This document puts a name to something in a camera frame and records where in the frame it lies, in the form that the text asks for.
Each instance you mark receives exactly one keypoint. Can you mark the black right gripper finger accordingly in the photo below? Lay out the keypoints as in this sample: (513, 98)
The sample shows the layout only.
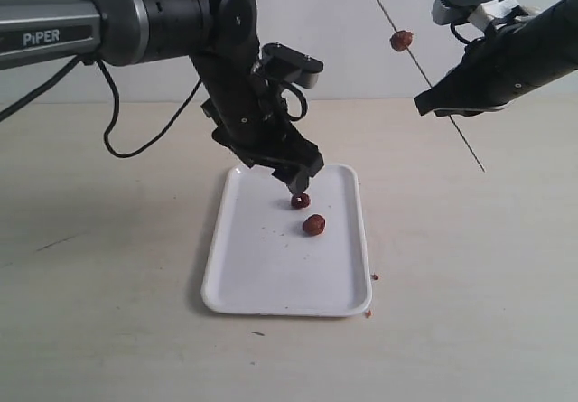
(445, 98)
(467, 112)

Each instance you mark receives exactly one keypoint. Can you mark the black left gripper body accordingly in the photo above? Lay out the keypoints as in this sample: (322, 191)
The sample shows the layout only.
(277, 147)

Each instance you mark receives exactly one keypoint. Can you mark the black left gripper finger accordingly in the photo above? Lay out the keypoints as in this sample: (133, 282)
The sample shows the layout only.
(295, 177)
(307, 163)

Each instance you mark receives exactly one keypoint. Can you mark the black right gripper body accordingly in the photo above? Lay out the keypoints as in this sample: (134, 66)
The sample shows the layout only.
(496, 72)

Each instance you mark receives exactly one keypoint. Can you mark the dark red hawthorn berry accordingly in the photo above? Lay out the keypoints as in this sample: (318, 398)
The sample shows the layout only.
(314, 225)
(300, 201)
(401, 40)

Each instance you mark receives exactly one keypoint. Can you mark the thin metal skewer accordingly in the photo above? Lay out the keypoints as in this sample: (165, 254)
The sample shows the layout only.
(429, 84)

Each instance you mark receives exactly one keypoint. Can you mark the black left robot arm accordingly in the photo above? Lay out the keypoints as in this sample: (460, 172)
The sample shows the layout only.
(245, 79)

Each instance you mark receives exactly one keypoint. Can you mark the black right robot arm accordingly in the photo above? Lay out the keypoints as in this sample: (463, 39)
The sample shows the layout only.
(550, 37)

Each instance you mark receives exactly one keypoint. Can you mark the white rectangular plastic tray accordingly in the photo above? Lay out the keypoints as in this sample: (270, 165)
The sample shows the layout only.
(262, 263)

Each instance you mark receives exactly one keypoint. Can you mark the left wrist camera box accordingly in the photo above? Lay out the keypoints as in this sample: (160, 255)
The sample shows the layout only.
(283, 64)

